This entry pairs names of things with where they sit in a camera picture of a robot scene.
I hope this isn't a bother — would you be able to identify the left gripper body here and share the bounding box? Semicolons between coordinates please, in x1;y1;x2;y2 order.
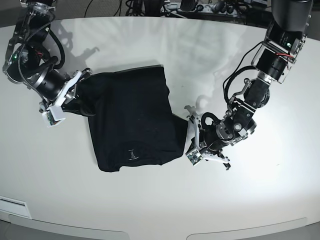
189;124;225;158

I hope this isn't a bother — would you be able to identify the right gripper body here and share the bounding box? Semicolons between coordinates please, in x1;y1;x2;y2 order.
59;74;86;110

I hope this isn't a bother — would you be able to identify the black T-shirt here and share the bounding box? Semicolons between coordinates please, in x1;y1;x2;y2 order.
62;65;188;173

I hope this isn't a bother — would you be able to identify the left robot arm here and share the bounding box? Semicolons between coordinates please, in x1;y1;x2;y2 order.
186;0;314;165

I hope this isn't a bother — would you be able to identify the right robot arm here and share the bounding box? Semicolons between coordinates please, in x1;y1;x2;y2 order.
2;0;91;116

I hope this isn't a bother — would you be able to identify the white label plate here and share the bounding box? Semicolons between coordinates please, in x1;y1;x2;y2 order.
0;196;32;219

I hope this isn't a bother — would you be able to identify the white power strip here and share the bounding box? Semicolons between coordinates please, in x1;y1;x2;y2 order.
164;2;238;17

